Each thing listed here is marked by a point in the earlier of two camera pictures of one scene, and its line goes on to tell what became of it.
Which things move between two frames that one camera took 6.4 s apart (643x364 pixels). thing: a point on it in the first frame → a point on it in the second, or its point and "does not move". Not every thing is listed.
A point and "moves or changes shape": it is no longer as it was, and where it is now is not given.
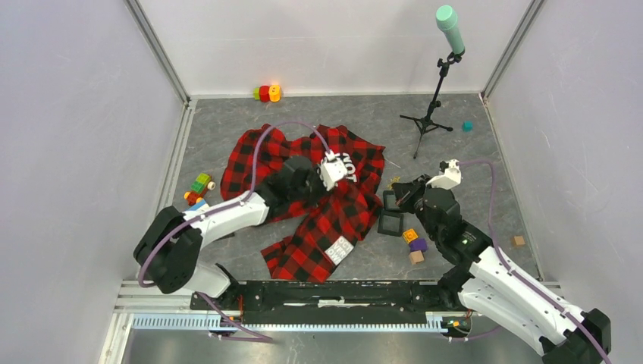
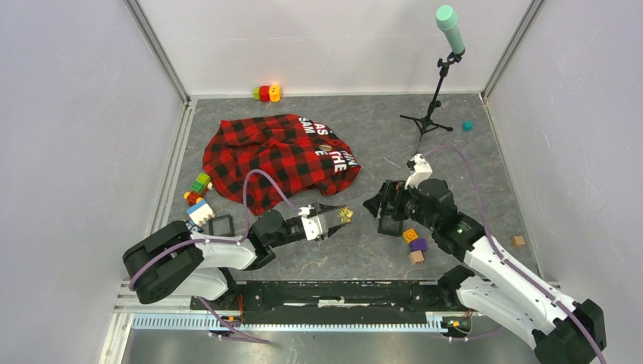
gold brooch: (396, 179) moves or changes shape
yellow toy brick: (409, 236) does not move
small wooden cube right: (518, 241) does not move
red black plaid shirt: (326, 231) moves or changes shape
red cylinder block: (265, 93) does not move
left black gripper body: (312, 189) → (323, 236)
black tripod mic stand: (427, 121) does not move
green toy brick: (201, 182) does not move
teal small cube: (468, 126) does not move
